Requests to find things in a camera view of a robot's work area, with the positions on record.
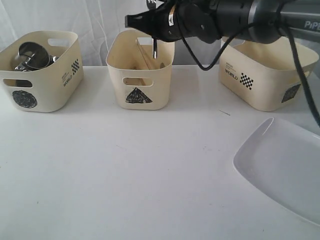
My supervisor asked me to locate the steel fork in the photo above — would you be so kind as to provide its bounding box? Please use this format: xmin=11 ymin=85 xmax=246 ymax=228
xmin=146 ymin=0 xmax=158 ymax=59

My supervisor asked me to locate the black cable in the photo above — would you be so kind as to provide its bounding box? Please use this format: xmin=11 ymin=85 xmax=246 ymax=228
xmin=174 ymin=0 xmax=320 ymax=133

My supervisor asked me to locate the steel mug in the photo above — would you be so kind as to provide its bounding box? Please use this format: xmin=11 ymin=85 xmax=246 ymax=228
xmin=25 ymin=48 xmax=53 ymax=70
xmin=18 ymin=41 xmax=47 ymax=58

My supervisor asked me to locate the cream bin with square mark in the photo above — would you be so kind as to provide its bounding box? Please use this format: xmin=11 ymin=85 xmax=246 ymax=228
xmin=218 ymin=34 xmax=320 ymax=112

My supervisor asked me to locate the wooden chopstick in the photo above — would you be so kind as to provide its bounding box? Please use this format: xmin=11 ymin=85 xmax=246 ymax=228
xmin=140 ymin=46 xmax=156 ymax=70
xmin=135 ymin=38 xmax=153 ymax=70

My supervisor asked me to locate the white backdrop curtain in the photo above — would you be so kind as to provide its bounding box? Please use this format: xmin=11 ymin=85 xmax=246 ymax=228
xmin=0 ymin=0 xmax=320 ymax=67

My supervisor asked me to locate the steel mug front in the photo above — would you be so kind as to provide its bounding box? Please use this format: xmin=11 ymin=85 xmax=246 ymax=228
xmin=25 ymin=48 xmax=53 ymax=70

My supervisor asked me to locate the cream bin with triangle mark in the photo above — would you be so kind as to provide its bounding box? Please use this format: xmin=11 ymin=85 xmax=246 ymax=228
xmin=106 ymin=29 xmax=175 ymax=110

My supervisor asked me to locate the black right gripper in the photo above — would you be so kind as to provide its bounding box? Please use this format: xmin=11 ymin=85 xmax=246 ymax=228
xmin=124 ymin=0 xmax=222 ymax=44

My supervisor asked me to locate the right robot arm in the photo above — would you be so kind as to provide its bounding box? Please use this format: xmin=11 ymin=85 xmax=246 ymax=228
xmin=124 ymin=0 xmax=320 ymax=44

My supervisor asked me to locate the white rectangular plate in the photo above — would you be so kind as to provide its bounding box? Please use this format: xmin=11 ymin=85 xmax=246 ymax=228
xmin=233 ymin=117 xmax=320 ymax=226

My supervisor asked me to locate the cream bin with circle mark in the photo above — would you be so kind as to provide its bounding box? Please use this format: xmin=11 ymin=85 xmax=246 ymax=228
xmin=0 ymin=30 xmax=84 ymax=113

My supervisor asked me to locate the steel bowl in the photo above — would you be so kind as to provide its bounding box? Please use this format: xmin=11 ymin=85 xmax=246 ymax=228
xmin=10 ymin=55 xmax=59 ymax=72

